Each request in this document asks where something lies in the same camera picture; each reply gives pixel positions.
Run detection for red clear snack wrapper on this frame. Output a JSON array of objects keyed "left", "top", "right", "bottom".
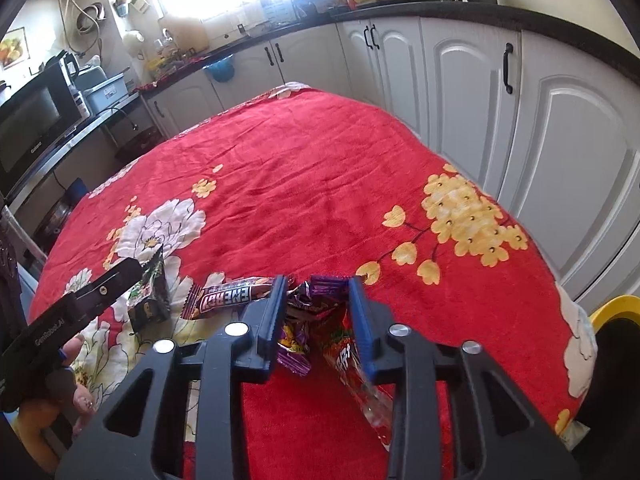
[{"left": 320, "top": 307, "right": 396, "bottom": 453}]

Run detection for dark kitchen countertop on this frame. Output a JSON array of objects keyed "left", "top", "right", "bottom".
[{"left": 132, "top": 0, "right": 640, "bottom": 86}]

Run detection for brown bar wrapper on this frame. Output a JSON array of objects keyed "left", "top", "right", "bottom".
[{"left": 181, "top": 275, "right": 276, "bottom": 321}]

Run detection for dark green snack packet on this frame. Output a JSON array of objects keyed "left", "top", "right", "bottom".
[{"left": 127, "top": 245, "right": 172, "bottom": 325}]

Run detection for purple foil wrapper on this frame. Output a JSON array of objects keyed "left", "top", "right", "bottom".
[{"left": 277, "top": 274, "right": 351, "bottom": 377}]

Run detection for person's left hand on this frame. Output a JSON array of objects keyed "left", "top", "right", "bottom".
[{"left": 15, "top": 336, "right": 97, "bottom": 441}]

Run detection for white jug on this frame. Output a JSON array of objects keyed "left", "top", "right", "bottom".
[{"left": 121, "top": 30, "right": 147, "bottom": 59}]

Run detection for blue plastic bowl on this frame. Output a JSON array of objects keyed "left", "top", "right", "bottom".
[{"left": 207, "top": 57, "right": 237, "bottom": 82}]

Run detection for grey plastic crate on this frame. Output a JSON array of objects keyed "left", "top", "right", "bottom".
[{"left": 82, "top": 72, "right": 129, "bottom": 114}]

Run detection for red floral table cover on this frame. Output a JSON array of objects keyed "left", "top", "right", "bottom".
[{"left": 27, "top": 81, "right": 601, "bottom": 480}]

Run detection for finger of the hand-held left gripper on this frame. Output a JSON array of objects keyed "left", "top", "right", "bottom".
[{"left": 66, "top": 257, "right": 147, "bottom": 322}]

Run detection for white kitchen cabinets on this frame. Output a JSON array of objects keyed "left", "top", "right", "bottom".
[{"left": 142, "top": 15, "right": 640, "bottom": 311}]

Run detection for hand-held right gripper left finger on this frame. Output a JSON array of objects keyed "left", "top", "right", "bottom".
[{"left": 55, "top": 274, "right": 291, "bottom": 480}]

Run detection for framed fruit picture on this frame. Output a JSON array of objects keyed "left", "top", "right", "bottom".
[{"left": 0, "top": 27, "right": 27, "bottom": 70}]

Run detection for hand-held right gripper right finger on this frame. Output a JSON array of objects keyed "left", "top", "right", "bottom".
[{"left": 348, "top": 277, "right": 583, "bottom": 480}]

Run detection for yellow rimmed black bin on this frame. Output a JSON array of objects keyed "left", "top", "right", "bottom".
[{"left": 575, "top": 295, "right": 640, "bottom": 461}]

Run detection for black microwave oven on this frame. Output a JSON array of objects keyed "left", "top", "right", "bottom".
[{"left": 0, "top": 50, "right": 92, "bottom": 191}]

